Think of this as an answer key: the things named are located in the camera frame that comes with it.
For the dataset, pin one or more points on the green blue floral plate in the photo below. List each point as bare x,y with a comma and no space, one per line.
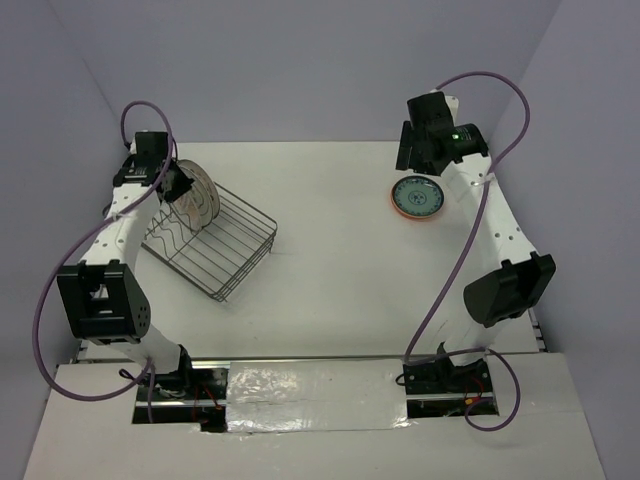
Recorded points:
417,197

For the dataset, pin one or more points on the white enamel plate green rim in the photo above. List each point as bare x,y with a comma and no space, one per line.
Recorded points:
204,192

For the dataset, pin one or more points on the metal base rail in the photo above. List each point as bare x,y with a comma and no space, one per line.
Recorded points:
204,405

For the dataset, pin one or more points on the white plate orange sunburst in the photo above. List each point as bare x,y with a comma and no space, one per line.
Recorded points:
187,212

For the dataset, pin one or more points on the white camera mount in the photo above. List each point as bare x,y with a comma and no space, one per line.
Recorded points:
134,145
443,106

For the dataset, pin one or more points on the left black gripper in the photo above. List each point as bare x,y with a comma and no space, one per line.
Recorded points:
183,184

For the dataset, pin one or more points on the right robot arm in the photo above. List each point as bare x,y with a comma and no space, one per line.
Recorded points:
514,275

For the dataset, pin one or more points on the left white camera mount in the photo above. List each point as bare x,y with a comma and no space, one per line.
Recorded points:
134,145

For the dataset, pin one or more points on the silver foil tape sheet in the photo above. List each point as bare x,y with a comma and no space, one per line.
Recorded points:
315,396

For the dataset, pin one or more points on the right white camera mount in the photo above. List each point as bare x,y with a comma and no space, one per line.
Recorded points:
443,106

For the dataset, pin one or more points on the metal wire dish rack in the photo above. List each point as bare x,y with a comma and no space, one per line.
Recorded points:
217,258

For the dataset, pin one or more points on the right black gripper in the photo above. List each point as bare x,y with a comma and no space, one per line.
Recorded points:
410,138

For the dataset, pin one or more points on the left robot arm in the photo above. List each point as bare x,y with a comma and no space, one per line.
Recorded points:
102,297

